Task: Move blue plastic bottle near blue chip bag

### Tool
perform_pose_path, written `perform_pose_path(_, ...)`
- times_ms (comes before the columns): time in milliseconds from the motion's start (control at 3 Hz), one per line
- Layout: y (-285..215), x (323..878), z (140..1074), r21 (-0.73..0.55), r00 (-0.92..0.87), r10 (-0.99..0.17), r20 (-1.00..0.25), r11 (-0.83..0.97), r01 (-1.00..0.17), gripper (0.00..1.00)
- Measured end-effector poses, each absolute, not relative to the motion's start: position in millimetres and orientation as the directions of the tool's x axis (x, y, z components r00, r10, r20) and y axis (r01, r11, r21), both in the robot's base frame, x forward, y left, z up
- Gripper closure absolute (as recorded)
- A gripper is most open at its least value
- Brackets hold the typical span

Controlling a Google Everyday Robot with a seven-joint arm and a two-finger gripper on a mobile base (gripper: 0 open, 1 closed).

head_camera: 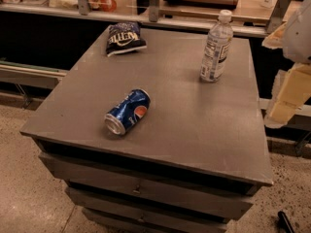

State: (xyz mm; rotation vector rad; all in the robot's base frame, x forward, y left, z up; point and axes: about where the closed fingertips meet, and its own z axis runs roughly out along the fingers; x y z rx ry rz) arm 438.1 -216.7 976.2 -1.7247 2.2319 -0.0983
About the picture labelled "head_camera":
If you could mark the black object on floor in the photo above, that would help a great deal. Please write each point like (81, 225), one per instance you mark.
(284, 224)

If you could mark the grey drawer cabinet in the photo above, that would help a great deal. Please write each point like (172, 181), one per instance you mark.
(190, 165)

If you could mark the clear plastic water bottle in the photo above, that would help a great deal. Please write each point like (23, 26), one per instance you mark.
(217, 48)

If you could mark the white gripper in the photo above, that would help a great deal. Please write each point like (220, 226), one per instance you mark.
(298, 36)

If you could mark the blue chip bag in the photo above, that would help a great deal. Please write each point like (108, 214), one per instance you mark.
(124, 37)

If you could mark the blue pepsi can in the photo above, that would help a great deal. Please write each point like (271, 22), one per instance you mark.
(121, 118)

